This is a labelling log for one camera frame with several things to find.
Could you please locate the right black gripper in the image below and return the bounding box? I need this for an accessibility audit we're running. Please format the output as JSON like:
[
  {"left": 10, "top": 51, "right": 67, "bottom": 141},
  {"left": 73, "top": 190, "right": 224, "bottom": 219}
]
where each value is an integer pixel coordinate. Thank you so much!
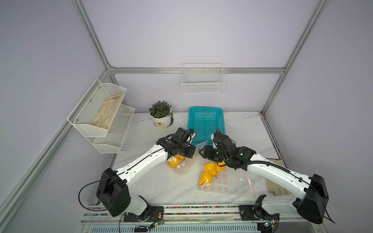
[{"left": 200, "top": 144, "right": 230, "bottom": 162}]

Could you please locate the clear zip-top bag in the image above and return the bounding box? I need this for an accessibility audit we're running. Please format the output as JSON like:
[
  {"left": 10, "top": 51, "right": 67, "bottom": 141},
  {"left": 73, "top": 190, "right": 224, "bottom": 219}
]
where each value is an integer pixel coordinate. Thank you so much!
[
  {"left": 166, "top": 141, "right": 207, "bottom": 176},
  {"left": 197, "top": 159, "right": 254, "bottom": 196}
]

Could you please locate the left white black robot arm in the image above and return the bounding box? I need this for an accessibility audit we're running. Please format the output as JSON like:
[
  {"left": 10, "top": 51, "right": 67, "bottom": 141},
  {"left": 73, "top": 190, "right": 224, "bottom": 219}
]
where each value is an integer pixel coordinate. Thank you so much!
[{"left": 96, "top": 127, "right": 196, "bottom": 221}]

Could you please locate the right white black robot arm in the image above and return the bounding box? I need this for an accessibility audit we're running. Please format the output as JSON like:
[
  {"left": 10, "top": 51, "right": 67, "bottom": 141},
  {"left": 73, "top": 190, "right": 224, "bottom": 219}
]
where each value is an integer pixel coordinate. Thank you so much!
[{"left": 199, "top": 130, "right": 330, "bottom": 224}]

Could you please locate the orange yellow pear left bag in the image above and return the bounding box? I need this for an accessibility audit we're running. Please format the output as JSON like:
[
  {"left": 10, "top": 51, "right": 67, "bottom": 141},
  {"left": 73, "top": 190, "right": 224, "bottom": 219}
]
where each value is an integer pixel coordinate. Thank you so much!
[{"left": 174, "top": 155, "right": 186, "bottom": 161}]

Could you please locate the yellow pear right bag top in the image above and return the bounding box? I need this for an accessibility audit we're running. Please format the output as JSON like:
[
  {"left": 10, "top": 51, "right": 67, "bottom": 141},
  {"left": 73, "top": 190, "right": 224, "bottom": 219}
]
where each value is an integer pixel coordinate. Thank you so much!
[{"left": 215, "top": 162, "right": 227, "bottom": 173}]

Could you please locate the yellow pear right bag bottom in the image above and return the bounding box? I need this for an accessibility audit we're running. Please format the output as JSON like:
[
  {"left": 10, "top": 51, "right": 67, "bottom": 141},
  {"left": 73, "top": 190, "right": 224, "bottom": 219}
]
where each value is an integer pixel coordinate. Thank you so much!
[{"left": 199, "top": 171, "right": 213, "bottom": 186}]

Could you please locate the potted green plant white pot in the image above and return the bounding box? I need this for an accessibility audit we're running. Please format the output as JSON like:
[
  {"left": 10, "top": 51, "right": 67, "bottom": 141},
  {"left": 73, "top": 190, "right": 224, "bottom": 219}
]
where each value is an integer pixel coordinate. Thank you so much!
[{"left": 148, "top": 101, "right": 173, "bottom": 129}]

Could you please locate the teal plastic basket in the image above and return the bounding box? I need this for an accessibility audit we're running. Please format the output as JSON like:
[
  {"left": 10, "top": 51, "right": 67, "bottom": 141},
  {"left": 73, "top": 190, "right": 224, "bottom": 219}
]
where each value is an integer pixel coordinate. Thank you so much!
[{"left": 187, "top": 107, "right": 226, "bottom": 145}]

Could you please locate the beige work glove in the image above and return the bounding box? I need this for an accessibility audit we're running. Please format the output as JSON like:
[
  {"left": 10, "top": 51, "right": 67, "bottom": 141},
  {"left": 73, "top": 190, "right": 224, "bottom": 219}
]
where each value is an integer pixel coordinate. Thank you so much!
[{"left": 266, "top": 179, "right": 291, "bottom": 196}]

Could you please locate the white mesh lower shelf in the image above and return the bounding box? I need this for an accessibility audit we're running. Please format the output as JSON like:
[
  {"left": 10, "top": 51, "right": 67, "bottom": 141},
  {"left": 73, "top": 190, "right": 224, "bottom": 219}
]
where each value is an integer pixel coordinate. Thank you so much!
[{"left": 93, "top": 104, "right": 135, "bottom": 154}]

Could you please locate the white mesh shelf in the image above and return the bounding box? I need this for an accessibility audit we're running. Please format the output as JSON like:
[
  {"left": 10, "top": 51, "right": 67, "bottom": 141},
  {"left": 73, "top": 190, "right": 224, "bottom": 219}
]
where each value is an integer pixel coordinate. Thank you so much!
[
  {"left": 67, "top": 79, "right": 127, "bottom": 137},
  {"left": 93, "top": 104, "right": 135, "bottom": 154}
]

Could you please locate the beige cloth in shelf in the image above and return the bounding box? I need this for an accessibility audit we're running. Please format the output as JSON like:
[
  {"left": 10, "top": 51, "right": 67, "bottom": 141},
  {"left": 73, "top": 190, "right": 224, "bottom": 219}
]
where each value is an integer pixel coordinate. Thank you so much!
[{"left": 91, "top": 94, "right": 125, "bottom": 130}]

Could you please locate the white mesh upper shelf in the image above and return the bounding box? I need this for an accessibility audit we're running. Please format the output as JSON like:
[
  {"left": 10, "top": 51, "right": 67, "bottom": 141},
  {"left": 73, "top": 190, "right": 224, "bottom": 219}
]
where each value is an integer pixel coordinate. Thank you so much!
[{"left": 67, "top": 79, "right": 127, "bottom": 137}]

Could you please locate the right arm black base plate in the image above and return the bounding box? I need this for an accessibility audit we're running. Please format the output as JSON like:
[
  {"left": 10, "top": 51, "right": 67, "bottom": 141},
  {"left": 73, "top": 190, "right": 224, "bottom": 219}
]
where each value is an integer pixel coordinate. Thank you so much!
[{"left": 239, "top": 205, "right": 279, "bottom": 221}]

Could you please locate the white wire wall basket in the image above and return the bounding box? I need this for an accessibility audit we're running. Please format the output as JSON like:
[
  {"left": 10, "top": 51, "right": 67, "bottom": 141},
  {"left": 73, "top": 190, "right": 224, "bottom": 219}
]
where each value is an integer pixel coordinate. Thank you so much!
[{"left": 181, "top": 63, "right": 225, "bottom": 94}]

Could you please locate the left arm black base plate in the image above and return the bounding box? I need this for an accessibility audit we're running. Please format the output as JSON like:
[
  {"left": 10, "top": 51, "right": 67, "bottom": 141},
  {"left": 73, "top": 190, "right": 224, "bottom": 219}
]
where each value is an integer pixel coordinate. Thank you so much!
[{"left": 122, "top": 206, "right": 164, "bottom": 223}]

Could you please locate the aluminium rail with coloured beads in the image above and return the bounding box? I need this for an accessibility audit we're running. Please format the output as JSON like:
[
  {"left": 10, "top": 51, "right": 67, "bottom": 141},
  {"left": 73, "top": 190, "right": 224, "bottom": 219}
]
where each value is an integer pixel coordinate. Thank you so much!
[{"left": 81, "top": 203, "right": 305, "bottom": 225}]

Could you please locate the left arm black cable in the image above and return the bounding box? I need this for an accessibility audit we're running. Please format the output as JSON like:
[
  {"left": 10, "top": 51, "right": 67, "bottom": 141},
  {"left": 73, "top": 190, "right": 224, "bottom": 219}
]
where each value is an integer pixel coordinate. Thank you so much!
[{"left": 78, "top": 171, "right": 123, "bottom": 212}]

